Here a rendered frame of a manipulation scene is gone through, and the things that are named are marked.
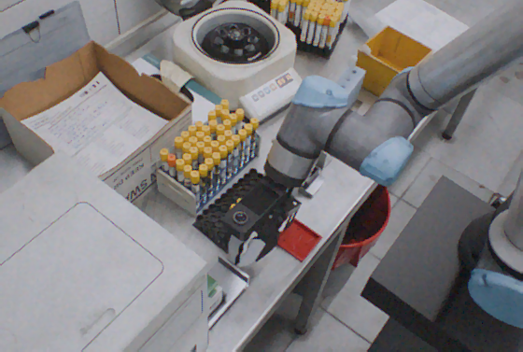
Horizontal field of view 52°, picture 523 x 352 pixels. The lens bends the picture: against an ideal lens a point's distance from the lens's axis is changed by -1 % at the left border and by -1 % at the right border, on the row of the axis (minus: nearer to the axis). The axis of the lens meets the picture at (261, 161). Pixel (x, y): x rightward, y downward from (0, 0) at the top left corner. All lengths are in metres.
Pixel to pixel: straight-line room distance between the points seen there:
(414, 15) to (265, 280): 0.91
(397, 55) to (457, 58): 0.64
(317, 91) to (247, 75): 0.39
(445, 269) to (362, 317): 1.00
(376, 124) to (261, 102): 0.45
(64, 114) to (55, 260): 0.53
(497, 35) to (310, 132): 0.28
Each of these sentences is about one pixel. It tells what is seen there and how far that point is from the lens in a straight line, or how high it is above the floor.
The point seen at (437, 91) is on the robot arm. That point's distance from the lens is 0.81.
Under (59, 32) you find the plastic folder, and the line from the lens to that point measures 1.19.
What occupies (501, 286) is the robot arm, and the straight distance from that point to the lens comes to 0.78.
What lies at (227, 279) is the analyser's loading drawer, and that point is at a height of 0.92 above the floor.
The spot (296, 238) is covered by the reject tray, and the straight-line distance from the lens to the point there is 1.04.
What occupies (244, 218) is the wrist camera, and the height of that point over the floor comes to 1.08.
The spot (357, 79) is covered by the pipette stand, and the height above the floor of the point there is 0.98.
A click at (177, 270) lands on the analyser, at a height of 1.18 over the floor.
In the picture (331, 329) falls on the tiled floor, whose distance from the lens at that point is 1.93.
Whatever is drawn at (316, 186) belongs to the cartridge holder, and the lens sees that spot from 1.10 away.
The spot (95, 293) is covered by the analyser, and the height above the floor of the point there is 1.17.
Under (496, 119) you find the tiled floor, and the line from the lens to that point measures 2.77.
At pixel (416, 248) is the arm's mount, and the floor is 0.95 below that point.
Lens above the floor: 1.76
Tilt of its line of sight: 51 degrees down
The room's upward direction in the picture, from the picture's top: 7 degrees clockwise
